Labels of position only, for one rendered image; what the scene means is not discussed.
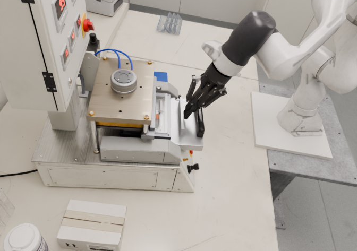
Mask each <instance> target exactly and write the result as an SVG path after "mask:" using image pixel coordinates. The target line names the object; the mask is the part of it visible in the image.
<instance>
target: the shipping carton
mask: <svg viewBox="0 0 357 251"><path fill-rule="evenodd" d="M126 218H127V206H122V205H114V204H105V203H96V202H88V201H79V200H70V201H69V204H68V206H67V209H66V211H65V214H64V216H63V220H62V223H61V227H60V229H59V232H58V235H57V240H58V242H59V244H60V246H61V247H62V248H68V249H77V250H86V251H121V245H122V240H123V235H124V229H125V224H126Z"/></svg>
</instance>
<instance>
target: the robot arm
mask: <svg viewBox="0 0 357 251"><path fill-rule="evenodd" d="M355 2H357V0H311V6H312V9H313V12H314V15H315V18H316V21H317V24H318V27H317V28H316V29H315V30H314V31H313V32H312V33H311V34H310V35H309V36H307V37H306V38H305V39H304V40H303V41H302V42H301V43H300V44H299V45H298V46H292V45H290V43H289V42H288V41H287V40H286V39H285V38H284V37H283V36H282V35H281V34H280V32H279V31H278V30H277V29H276V28H275V27H276V22H275V20H274V18H273V17H272V16H271V15H269V14H268V13H267V12H265V11H262V10H252V11H251V12H250V13H249V14H248V15H247V16H246V17H245V18H244V19H243V20H242V21H241V22H240V23H239V24H238V25H237V26H236V28H235V29H234V30H233V31H232V33H231V35H230V37H229V39H228V40H227V41H226V42H225V43H224V44H223V43H221V42H219V41H217V40H209V41H206V42H204V43H203V44H202V46H201V48H202V49H203V50H204V51H205V53H206V54H207V55H208V56H209V57H210V58H211V59H212V62H211V64H210V65H209V66H208V68H207V69H206V71H205V72H204V73H202V74H201V75H200V76H195V75H192V82H191V84H190V87H189V90H188V92H187V95H186V101H187V104H186V106H185V110H184V111H183V115H184V119H188V118H189V116H190V115H191V114H192V113H193V112H196V111H197V109H200V107H203V108H206V107H208V106H209V105H210V104H212V103H213V102H214V101H216V100H217V99H218V98H220V97H221V96H224V95H226V94H227V91H226V88H225V84H227V82H228V81H229V80H230V79H231V78H232V77H233V76H238V77H240V76H241V74H240V73H239V72H240V71H241V70H242V68H243V67H244V66H246V65H247V63H248V61H249V60H250V58H251V57H252V56H253V57H254V58H255V59H256V60H257V62H258V63H259V64H260V66H261V67H262V68H263V70H264V71H265V73H266V75H267V76H268V78H269V79H273V80H279V81H282V80H286V79H288V78H289V77H291V76H292V75H293V74H294V73H295V72H296V71H297V70H298V68H299V67H301V70H302V73H301V82H300V84H299V86H298V88H297V89H296V91H295V93H294V94H293V95H292V96H291V98H290V99H289V101H288V103H287V105H286V106H285V107H284V108H283V110H282V111H280V112H279V113H278V115H277V116H276V117H277V121H278V124H280V126H281V127H282V128H283V129H285V130H286V131H288V132H290V133H291V134H292V135H293V136H294V137H299V136H322V134H323V130H324V129H323V127H322V117H321V114H320V113H319V111H318V108H319V107H320V106H319V104H320V102H321V101H322V99H323V98H324V97H325V94H326V91H325V87H324V85H326V86H327V87H328V88H330V89H331V90H333V91H335V92H337V93H339V94H346V93H349V92H351V91H353V90H354V89H355V88H356V87H357V3H356V4H355V5H354V6H353V7H352V8H351V10H350V11H349V12H348V14H347V15H346V10H347V9H348V8H349V7H350V6H351V5H352V4H354V3H355ZM332 35H333V42H334V44H335V47H336V54H335V53H334V52H332V51H331V50H330V49H329V48H327V47H325V46H323V44H324V43H325V42H326V41H327V40H328V39H329V38H330V37H331V36H332ZM199 81H201V84H200V86H199V87H198V89H197V90H196V92H195V93H194V90H195V88H196V84H198V82H199ZM214 91H215V92H214ZM193 93H194V94H193Z"/></svg>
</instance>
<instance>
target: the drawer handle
mask: <svg viewBox="0 0 357 251"><path fill-rule="evenodd" d="M196 113H197V124H198V133H197V137H203V135H204V133H205V126H204V121H203V112H202V107H200V109H197V111H196Z"/></svg>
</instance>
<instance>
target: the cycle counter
mask: <svg viewBox="0 0 357 251"><path fill-rule="evenodd" d="M56 6H57V11H58V17H59V16H60V14H61V12H62V10H63V8H64V6H65V0H58V1H57V3H56Z"/></svg>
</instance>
